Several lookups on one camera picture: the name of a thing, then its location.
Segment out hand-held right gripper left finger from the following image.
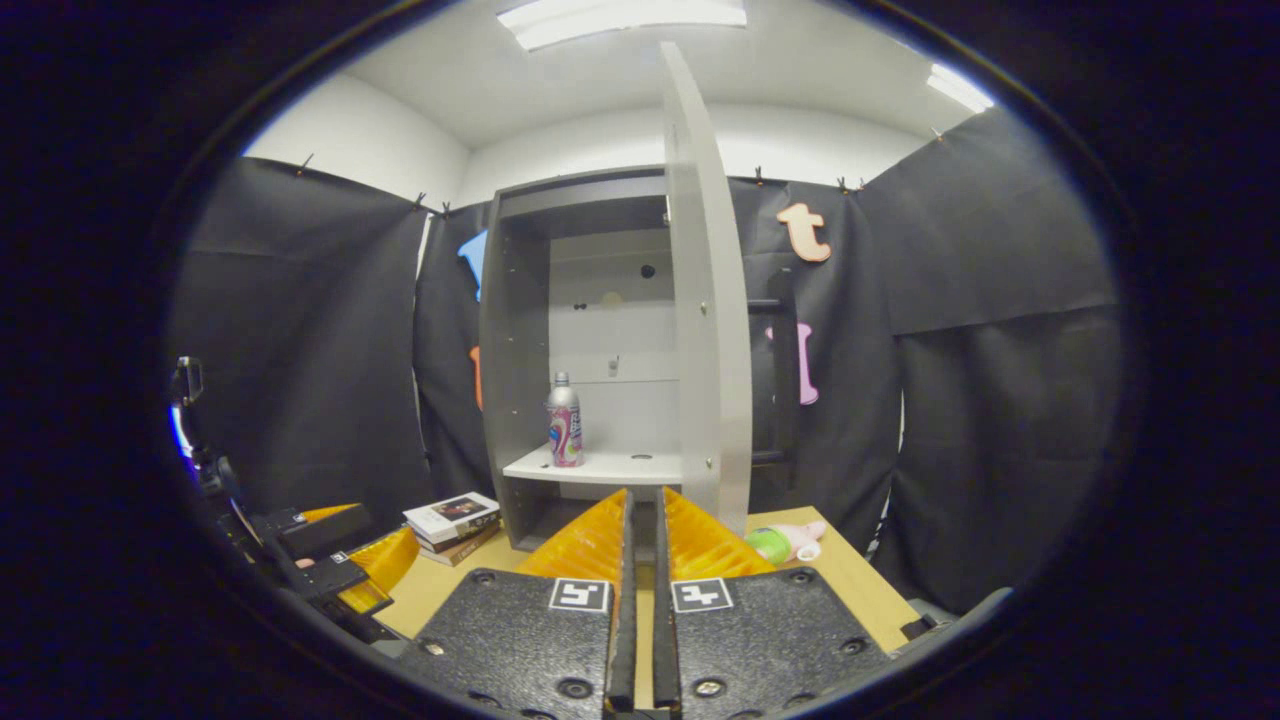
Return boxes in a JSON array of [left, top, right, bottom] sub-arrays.
[[400, 488, 637, 720]]

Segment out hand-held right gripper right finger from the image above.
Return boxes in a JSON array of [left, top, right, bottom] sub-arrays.
[[654, 486, 891, 720]]

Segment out silver bottle pink label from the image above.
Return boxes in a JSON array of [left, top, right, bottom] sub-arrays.
[[546, 372, 585, 469]]

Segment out grey cabinet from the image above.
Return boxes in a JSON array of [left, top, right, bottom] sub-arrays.
[[478, 165, 693, 553]]

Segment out grey cabinet door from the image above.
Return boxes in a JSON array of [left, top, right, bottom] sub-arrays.
[[655, 40, 803, 536]]

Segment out white cover book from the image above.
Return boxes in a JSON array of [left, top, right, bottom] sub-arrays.
[[403, 491, 501, 546]]

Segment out dark cover book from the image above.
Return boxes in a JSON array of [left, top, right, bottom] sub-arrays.
[[414, 515, 502, 555]]

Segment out brown cover book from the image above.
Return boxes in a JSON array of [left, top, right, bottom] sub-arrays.
[[420, 528, 504, 568]]

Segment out black backdrop cloth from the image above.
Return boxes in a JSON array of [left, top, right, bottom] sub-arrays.
[[165, 108, 1126, 616]]

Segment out green and pink plush toy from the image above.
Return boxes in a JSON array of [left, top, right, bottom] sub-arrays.
[[745, 520, 829, 566]]

